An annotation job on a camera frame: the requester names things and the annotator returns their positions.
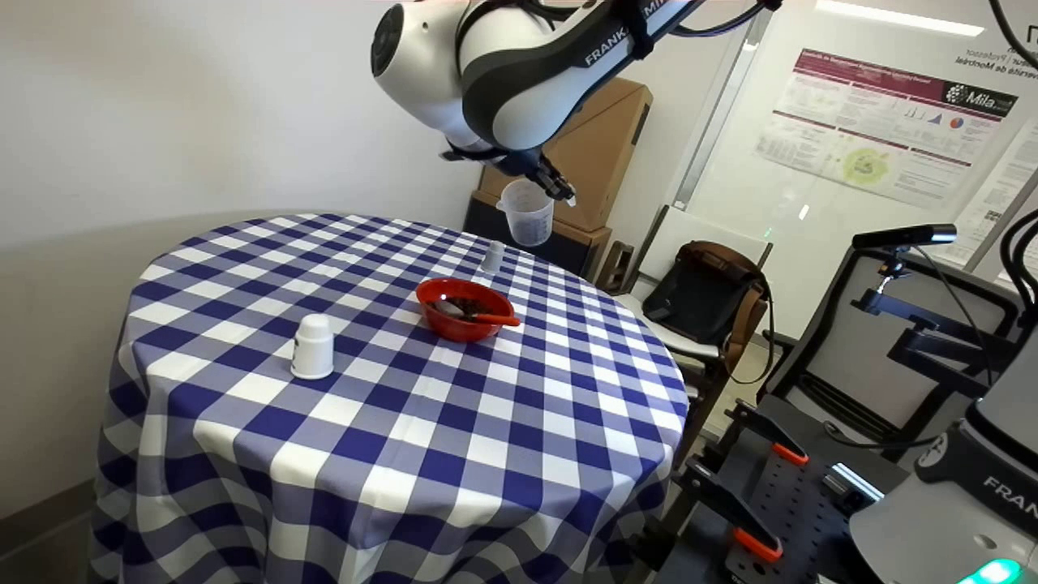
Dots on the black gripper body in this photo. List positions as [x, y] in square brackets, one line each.
[521, 164]

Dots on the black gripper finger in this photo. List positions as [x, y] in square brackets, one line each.
[554, 183]

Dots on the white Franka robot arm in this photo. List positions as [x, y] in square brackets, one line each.
[540, 85]

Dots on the dark bowl contents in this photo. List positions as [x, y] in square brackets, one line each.
[465, 308]

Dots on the red plastic bowl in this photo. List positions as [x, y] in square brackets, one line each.
[447, 326]

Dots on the large brown cardboard box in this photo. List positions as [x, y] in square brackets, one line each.
[596, 149]

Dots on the black cabinet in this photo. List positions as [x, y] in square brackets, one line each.
[571, 254]

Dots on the small white shaker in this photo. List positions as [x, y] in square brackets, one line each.
[495, 259]

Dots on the black brown bag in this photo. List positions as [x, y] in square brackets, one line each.
[700, 292]

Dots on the wooden chair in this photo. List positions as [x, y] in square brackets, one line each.
[713, 361]

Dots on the white whiteboard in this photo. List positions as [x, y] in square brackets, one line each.
[799, 246]

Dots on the small white cup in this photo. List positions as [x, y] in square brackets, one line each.
[312, 349]

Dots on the blue white checkered tablecloth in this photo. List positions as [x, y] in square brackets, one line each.
[377, 455]

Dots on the research poster maroon header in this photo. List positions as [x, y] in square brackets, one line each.
[886, 131]

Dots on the black perforated mounting table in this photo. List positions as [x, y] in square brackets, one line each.
[799, 520]

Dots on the white paper poster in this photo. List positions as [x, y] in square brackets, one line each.
[1008, 196]

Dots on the black metal stand frame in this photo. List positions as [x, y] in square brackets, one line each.
[920, 346]

